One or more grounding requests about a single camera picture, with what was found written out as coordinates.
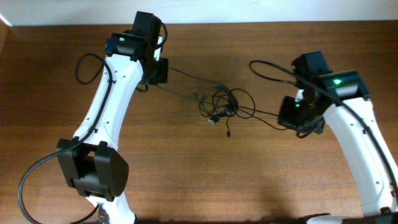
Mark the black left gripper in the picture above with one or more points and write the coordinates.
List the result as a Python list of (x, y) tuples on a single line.
[(161, 71)]

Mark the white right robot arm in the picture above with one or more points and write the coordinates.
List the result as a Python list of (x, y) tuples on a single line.
[(342, 101)]

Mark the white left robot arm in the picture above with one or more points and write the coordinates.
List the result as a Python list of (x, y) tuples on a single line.
[(90, 161)]

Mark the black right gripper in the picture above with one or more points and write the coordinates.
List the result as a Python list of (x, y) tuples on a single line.
[(283, 117)]

